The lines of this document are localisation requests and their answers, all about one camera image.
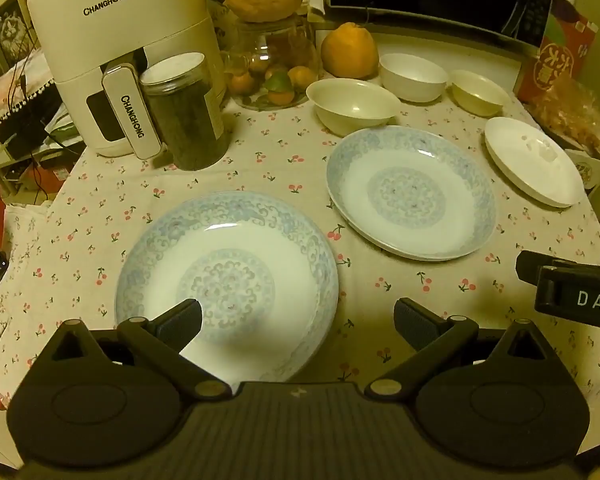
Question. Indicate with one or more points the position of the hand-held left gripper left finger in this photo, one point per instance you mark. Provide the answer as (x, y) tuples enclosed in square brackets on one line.
[(182, 317)]

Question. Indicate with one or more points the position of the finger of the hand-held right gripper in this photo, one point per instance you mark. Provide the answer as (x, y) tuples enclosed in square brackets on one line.
[(530, 266)]

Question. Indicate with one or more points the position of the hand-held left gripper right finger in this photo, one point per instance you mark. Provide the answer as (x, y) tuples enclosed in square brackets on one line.
[(414, 321)]

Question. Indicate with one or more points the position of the blue patterned plate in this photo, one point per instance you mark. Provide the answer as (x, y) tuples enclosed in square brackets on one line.
[(410, 195), (230, 260)]

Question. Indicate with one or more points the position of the plain white plate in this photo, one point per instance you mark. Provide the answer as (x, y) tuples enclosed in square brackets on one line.
[(530, 165)]

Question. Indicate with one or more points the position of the small cream bowl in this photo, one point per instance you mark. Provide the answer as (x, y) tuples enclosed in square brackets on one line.
[(480, 95)]

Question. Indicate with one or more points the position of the white bowl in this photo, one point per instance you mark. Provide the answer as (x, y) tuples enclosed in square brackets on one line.
[(412, 77)]

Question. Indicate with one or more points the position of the large cream bowl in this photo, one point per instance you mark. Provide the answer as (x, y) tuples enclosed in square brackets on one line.
[(352, 105)]

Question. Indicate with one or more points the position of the black and white box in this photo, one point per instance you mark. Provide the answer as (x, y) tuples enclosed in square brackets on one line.
[(587, 167)]

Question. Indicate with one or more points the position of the cherry print tablecloth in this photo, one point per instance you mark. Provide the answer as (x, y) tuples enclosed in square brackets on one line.
[(260, 180)]

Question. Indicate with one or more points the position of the plastic bag of snacks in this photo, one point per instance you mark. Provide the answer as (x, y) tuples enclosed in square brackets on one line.
[(575, 110)]

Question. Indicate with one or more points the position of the clear jar with dark contents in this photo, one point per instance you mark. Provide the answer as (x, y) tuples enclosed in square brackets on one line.
[(190, 120)]

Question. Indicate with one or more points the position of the orange carton box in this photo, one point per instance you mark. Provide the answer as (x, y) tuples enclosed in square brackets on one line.
[(555, 67)]

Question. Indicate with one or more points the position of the small mandarin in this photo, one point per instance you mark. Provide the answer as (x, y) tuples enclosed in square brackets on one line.
[(302, 77), (242, 83)]

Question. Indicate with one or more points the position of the green citrus fruit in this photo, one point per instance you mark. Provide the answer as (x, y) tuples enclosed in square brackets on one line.
[(279, 81)]

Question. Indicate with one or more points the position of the floral cloth cover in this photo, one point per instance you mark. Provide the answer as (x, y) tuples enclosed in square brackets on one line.
[(20, 90)]

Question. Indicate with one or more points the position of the glass jar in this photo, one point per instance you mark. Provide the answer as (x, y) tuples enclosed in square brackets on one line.
[(260, 45)]

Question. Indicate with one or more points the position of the white air fryer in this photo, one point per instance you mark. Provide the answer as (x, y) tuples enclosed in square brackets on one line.
[(120, 35)]

